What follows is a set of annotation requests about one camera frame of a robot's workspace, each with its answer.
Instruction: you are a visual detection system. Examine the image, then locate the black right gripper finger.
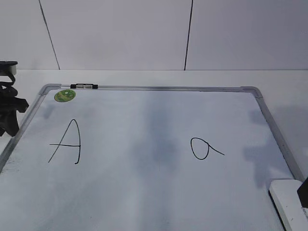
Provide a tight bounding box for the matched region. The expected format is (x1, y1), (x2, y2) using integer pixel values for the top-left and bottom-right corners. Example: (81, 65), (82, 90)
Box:
(297, 178), (308, 208)

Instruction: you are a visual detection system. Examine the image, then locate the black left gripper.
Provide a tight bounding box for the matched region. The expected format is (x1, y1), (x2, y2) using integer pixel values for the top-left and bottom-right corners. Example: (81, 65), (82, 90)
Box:
(0, 87), (29, 137)

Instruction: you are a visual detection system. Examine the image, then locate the white whiteboard eraser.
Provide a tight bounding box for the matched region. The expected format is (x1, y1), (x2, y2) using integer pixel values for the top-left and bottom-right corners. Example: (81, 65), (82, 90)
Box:
(269, 179), (308, 231)

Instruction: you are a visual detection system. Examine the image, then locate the round green magnet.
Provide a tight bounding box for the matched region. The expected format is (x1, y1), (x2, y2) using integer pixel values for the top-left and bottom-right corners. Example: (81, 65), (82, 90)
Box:
(54, 89), (76, 103)

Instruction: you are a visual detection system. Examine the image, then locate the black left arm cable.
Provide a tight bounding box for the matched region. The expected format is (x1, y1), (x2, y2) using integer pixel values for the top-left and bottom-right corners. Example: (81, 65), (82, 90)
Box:
(0, 73), (17, 91)

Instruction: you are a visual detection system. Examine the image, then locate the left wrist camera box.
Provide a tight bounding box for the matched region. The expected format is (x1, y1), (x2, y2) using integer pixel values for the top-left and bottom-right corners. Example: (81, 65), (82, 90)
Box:
(0, 61), (18, 76)

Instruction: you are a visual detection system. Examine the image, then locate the white magnetic whiteboard grey frame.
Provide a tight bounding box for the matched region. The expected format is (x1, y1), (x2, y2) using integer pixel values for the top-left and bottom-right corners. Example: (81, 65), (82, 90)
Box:
(0, 84), (308, 231)

